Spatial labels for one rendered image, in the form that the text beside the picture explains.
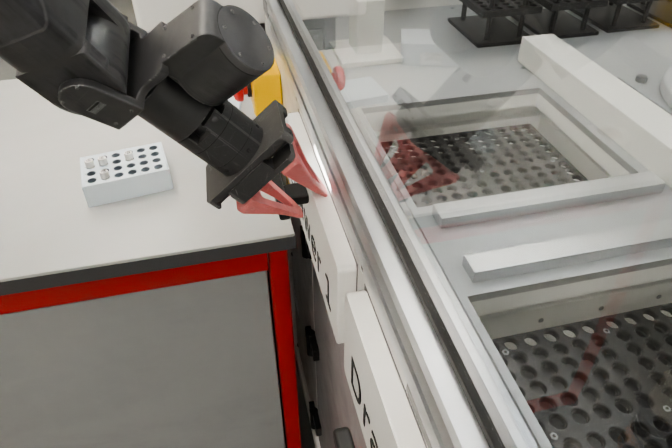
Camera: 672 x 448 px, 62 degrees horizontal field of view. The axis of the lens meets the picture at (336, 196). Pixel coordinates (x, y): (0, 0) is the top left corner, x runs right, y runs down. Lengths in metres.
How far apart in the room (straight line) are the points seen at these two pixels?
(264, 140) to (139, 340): 0.51
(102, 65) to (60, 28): 0.04
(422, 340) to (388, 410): 0.07
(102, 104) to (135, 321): 0.50
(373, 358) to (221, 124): 0.23
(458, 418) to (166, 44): 0.32
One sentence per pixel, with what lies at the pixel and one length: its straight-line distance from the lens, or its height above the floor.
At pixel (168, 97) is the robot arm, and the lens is 0.48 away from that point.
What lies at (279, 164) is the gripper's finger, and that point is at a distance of 0.51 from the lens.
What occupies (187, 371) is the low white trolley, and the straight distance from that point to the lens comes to 1.00.
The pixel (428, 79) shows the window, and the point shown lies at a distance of 0.32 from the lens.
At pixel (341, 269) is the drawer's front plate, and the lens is 0.50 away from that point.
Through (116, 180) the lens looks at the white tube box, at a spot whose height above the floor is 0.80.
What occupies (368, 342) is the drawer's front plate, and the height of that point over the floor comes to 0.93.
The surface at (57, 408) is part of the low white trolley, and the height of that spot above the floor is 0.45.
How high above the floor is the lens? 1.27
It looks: 37 degrees down
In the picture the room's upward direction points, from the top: straight up
